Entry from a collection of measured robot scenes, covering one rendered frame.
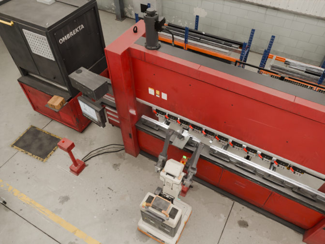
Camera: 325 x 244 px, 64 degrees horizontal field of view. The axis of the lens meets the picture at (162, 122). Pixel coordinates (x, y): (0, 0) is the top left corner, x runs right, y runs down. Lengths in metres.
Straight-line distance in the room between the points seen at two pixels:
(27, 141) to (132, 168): 2.23
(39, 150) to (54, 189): 0.95
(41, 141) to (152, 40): 3.34
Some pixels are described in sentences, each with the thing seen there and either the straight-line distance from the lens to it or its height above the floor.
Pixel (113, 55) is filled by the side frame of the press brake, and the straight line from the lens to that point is 3.41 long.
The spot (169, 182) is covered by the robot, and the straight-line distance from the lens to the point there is 3.40.
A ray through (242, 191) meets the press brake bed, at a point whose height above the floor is 0.39.
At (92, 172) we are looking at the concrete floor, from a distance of 4.97.
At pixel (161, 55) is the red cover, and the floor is 2.30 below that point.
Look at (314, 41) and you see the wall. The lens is 7.39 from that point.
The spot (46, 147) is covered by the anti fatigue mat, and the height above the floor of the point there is 0.01.
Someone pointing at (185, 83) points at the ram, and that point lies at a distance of 3.28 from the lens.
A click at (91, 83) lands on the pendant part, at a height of 1.95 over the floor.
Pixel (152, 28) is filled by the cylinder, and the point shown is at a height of 2.58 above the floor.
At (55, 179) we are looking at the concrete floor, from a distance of 5.11.
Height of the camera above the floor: 4.15
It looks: 49 degrees down
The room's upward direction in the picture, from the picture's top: 1 degrees counter-clockwise
